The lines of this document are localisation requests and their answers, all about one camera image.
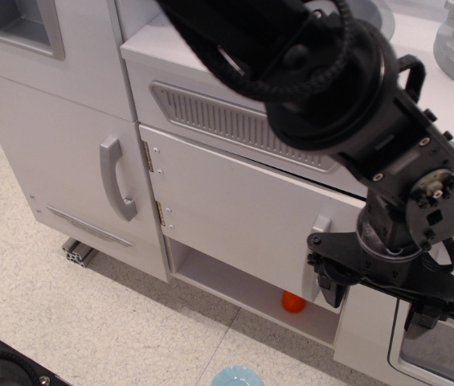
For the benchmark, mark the white fridge door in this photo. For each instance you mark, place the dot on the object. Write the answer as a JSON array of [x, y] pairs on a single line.
[[52, 146]]

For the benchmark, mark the light blue plate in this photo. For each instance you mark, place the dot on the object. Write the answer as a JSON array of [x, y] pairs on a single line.
[[237, 375]]

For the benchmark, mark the black base with cable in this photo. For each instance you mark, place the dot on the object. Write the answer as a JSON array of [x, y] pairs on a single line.
[[18, 369]]

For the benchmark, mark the silver aluminium extrusion foot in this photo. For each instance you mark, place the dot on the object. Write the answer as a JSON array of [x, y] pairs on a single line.
[[78, 252]]

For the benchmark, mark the white cabinet door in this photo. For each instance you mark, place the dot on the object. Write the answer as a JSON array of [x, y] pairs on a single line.
[[246, 215]]

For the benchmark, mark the grey toy sink basin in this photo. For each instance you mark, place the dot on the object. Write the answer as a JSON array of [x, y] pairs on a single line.
[[377, 13]]

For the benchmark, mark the orange cup lower shelf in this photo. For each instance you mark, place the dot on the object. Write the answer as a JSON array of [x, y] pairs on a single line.
[[292, 303]]

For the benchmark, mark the grey cabinet door handle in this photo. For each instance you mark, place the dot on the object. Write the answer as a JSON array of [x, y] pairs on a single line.
[[310, 288]]

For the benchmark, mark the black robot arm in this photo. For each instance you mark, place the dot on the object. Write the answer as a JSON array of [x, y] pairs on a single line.
[[332, 84]]

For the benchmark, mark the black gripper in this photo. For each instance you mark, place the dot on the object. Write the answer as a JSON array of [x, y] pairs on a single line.
[[343, 260]]

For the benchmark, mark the white toy kitchen unit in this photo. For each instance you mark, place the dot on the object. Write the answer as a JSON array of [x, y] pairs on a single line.
[[104, 55]]

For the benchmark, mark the grey fridge door handle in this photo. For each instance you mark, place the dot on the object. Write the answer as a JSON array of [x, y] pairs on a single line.
[[110, 154]]

